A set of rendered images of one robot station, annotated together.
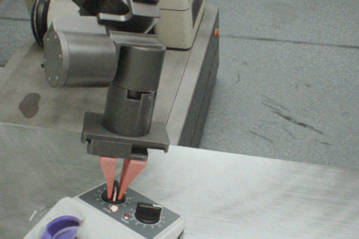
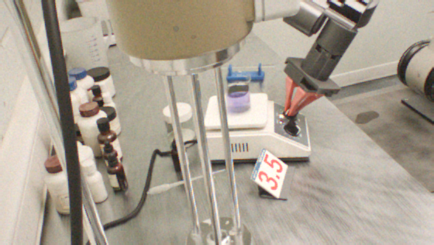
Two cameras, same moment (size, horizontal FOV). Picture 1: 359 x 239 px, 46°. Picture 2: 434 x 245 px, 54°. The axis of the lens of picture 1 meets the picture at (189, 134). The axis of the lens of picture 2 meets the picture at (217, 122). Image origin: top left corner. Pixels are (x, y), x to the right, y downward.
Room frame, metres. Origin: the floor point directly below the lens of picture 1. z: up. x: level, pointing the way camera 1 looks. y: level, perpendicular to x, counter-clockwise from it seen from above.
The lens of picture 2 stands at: (-0.15, -0.49, 1.25)
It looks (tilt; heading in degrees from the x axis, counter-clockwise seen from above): 31 degrees down; 63
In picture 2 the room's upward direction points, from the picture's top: 8 degrees counter-clockwise
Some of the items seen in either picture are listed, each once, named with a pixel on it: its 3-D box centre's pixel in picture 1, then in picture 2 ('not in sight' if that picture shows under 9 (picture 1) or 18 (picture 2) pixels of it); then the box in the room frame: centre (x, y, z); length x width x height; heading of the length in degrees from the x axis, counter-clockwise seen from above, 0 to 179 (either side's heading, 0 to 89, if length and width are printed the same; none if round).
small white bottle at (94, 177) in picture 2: not in sight; (93, 181); (-0.08, 0.17, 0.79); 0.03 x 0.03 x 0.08
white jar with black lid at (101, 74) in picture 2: not in sight; (99, 84); (0.06, 0.59, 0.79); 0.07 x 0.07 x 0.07
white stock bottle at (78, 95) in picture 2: not in sight; (73, 106); (-0.04, 0.45, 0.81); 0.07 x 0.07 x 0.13
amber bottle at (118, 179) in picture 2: not in sight; (115, 170); (-0.04, 0.18, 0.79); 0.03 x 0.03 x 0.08
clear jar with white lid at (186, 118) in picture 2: not in sight; (180, 125); (0.13, 0.24, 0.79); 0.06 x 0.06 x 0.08
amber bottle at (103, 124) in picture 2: not in sight; (108, 140); (-0.02, 0.27, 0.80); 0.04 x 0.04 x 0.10
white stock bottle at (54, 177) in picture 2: not in sight; (63, 183); (-0.13, 0.19, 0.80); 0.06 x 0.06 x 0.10
